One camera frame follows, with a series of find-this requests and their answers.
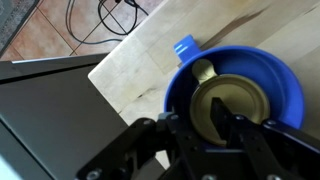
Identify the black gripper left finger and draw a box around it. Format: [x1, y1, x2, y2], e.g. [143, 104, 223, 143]
[76, 112, 201, 180]

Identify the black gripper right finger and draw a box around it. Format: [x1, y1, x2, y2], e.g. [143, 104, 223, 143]
[210, 97, 320, 180]

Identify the blue plastic bowl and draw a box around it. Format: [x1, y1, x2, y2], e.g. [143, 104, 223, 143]
[163, 34, 306, 151]

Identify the black flat panel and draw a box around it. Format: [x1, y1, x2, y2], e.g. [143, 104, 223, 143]
[0, 53, 166, 180]

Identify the grey rug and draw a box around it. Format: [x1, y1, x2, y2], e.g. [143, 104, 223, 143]
[0, 0, 40, 56]

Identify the black floor cable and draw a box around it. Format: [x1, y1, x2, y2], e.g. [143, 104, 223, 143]
[97, 0, 150, 36]

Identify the grey floor cable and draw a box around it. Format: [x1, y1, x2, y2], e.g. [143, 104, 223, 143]
[65, 0, 125, 46]

